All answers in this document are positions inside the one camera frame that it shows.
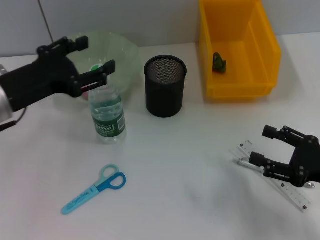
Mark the clear plastic ruler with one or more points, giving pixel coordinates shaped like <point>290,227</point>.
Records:
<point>297,197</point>

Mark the white grey ballpoint pen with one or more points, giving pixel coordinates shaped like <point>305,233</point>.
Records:
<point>246,163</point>

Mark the yellow plastic storage bin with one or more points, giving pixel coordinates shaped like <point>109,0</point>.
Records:
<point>225,87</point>

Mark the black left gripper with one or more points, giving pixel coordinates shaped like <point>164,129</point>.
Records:
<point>37,80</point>

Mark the blue teal capped scissors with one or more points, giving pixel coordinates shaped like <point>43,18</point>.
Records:
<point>82,197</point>

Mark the pale green wavy fruit plate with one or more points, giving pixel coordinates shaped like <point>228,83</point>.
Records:
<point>125,55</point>

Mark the black mesh trash can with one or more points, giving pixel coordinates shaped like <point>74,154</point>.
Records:
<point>165,100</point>

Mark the small green toy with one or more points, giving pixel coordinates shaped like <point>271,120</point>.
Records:
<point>220,63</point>

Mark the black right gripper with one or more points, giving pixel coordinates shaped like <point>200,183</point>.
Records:
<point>306,162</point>

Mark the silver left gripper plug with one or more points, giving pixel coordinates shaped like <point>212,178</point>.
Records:
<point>2,70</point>

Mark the pink peach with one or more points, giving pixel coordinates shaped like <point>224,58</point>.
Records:
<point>86,95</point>

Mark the clear green-label water bottle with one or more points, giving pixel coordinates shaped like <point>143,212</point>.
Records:
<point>107,120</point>

